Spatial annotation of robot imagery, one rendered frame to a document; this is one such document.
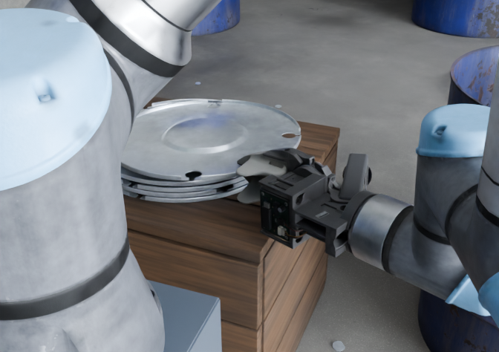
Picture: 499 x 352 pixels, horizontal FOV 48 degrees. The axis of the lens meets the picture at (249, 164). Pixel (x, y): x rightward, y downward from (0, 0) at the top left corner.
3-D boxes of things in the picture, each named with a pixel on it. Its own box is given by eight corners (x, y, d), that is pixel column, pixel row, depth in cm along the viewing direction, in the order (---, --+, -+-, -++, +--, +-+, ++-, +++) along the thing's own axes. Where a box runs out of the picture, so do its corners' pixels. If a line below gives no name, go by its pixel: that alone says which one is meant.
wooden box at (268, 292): (327, 281, 114) (340, 127, 97) (258, 437, 84) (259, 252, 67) (157, 235, 128) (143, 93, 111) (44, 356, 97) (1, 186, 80)
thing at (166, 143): (133, 104, 98) (133, 99, 98) (298, 102, 97) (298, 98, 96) (80, 181, 72) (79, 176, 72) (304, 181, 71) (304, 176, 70)
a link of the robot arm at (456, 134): (557, 151, 41) (532, 269, 46) (494, 93, 51) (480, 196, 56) (448, 160, 41) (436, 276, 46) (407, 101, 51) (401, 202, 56)
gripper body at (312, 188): (253, 177, 64) (339, 213, 56) (301, 151, 69) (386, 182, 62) (255, 232, 67) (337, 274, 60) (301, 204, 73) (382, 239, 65)
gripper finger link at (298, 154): (262, 143, 70) (318, 164, 64) (270, 139, 71) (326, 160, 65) (263, 176, 72) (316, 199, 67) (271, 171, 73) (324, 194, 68)
